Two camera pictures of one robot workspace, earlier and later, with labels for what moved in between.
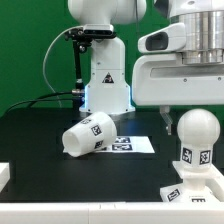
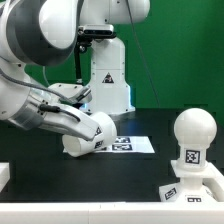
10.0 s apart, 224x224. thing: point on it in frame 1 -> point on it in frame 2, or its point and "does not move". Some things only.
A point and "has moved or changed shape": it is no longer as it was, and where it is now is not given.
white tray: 200,186 does not move
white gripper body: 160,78 -> 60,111
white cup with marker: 95,133 does not move
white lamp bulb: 197,131 has moved or changed shape
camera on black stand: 81,38 does not move
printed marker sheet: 136,144 does not move
